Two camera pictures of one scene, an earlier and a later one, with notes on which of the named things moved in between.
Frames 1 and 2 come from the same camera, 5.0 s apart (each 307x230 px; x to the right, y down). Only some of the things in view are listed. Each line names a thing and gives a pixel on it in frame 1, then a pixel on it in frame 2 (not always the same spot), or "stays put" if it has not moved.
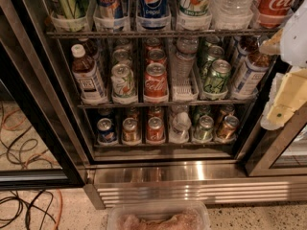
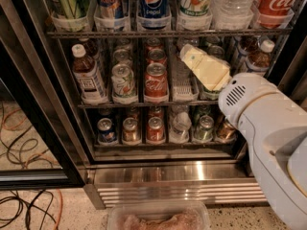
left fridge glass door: (38, 144) stays put
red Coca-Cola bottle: (274, 3) stays put
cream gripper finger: (288, 94) -> (212, 71)
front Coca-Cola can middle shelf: (155, 82) stays put
